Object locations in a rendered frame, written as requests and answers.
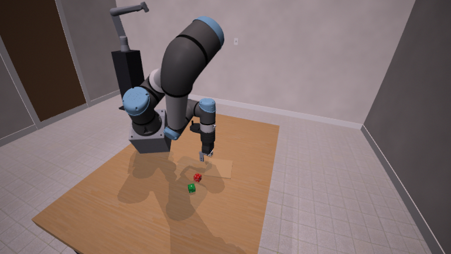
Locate green die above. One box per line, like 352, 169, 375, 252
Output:
188, 183, 196, 193

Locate red die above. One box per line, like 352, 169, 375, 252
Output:
194, 173, 201, 182

